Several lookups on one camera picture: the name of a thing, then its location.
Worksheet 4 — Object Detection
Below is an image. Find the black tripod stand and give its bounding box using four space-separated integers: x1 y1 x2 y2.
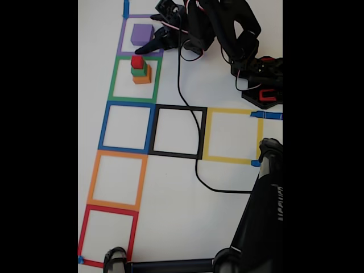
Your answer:
102 138 283 273

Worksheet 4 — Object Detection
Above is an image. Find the red white servo wire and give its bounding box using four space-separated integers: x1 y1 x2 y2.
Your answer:
235 69 261 92
160 0 207 62

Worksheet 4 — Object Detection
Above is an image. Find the yellow square frame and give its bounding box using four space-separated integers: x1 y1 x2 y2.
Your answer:
202 107 264 166

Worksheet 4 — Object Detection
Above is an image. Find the long blue tape strip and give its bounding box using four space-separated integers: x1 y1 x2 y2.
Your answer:
250 111 283 121

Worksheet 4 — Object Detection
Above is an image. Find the green cube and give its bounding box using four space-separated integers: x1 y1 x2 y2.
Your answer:
130 61 148 77

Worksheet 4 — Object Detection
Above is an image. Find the orange square block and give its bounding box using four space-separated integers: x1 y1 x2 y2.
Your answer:
133 67 152 85

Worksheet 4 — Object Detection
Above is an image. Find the blue square frame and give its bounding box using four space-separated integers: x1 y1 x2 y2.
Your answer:
98 101 156 155

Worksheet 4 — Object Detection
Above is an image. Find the orange square frame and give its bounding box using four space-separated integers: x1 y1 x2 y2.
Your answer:
86 150 148 213

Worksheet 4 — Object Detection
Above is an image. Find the purple square block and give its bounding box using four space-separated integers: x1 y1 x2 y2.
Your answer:
131 24 155 46

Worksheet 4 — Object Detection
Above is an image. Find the green square frame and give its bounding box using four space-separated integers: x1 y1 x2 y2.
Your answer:
107 55 163 104

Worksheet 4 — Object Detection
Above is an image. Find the red square frame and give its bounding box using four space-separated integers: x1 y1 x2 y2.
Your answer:
78 204 139 269

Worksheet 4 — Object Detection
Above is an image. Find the black square frame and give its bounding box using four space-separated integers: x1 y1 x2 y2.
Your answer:
148 104 208 160

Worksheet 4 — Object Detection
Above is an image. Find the purple square frame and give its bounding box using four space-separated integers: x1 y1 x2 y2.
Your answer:
116 14 166 57

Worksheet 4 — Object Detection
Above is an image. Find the black camera cable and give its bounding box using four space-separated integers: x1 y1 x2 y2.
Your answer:
176 13 253 194

